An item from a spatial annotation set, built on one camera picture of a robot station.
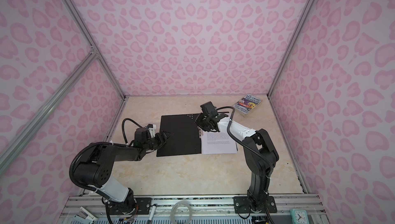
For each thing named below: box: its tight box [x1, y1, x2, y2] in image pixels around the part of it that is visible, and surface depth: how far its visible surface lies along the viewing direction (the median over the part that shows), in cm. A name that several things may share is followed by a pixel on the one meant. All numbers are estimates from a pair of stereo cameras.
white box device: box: [72, 206, 99, 224], surface depth 70 cm
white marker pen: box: [148, 203, 157, 222], surface depth 72 cm
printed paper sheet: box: [201, 131, 238, 155], surface depth 97 cm
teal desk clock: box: [290, 208, 310, 224], surface depth 70 cm
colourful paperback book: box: [232, 94, 263, 117], surface depth 115 cm
